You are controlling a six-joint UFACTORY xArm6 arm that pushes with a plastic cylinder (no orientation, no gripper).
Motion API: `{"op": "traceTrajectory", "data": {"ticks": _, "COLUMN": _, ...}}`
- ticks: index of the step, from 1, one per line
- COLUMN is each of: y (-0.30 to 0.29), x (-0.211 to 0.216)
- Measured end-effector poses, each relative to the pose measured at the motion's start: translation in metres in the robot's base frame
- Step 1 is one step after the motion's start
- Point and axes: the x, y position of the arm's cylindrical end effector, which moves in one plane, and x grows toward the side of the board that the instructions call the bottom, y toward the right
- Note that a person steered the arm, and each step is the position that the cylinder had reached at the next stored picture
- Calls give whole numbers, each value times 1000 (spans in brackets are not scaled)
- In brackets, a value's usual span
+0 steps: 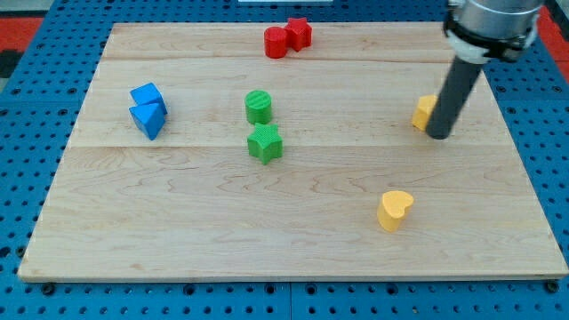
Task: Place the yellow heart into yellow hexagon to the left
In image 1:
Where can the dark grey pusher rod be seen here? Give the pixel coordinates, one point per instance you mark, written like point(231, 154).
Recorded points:
point(459, 82)

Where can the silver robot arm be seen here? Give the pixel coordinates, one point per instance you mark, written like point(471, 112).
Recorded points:
point(479, 31)

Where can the yellow hexagon block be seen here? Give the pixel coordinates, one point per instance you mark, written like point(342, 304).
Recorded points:
point(423, 111)

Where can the yellow heart block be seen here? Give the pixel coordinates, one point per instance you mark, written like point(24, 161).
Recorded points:
point(393, 208)

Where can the red star block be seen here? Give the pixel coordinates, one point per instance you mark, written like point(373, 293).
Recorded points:
point(299, 33)

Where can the red cylinder block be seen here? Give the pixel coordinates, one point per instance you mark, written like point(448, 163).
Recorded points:
point(275, 42)

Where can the green cylinder block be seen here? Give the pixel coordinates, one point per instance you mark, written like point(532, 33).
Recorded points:
point(258, 107)

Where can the green star block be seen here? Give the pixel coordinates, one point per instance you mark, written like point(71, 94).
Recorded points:
point(265, 143)

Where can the light wooden board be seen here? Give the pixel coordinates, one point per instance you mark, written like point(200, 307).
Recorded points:
point(193, 206)

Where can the blue cube block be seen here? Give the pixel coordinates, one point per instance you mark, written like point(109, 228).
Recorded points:
point(148, 94)

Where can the blue triangle block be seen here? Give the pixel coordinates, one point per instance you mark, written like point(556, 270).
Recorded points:
point(149, 119)

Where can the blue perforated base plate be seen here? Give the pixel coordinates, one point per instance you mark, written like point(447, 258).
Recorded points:
point(39, 106)

